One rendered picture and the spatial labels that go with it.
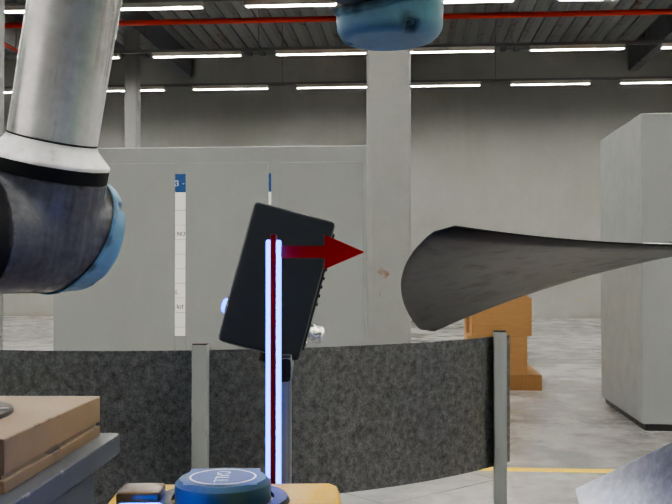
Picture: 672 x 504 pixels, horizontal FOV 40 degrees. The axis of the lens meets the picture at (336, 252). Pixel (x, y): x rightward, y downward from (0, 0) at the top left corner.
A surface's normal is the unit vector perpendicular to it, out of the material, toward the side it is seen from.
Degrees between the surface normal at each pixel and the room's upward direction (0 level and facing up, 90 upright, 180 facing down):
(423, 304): 156
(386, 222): 90
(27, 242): 100
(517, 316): 90
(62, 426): 90
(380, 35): 180
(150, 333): 90
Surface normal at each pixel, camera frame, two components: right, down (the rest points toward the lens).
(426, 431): 0.58, -0.01
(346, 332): -0.08, -0.01
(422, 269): 0.04, 0.95
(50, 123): 0.19, 0.18
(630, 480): -0.65, -0.58
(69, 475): 1.00, 0.00
